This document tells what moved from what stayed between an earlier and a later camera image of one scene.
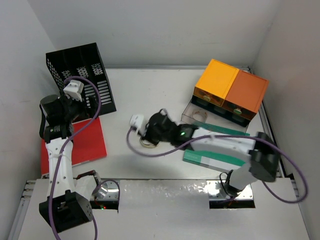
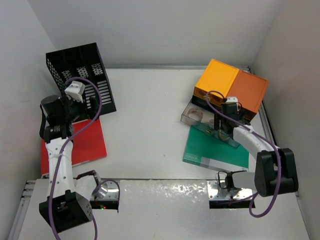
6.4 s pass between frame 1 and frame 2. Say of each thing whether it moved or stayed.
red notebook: stayed
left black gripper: stayed
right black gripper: moved
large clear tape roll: moved
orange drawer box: stayed
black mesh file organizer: stayed
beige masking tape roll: moved
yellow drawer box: stayed
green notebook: stayed
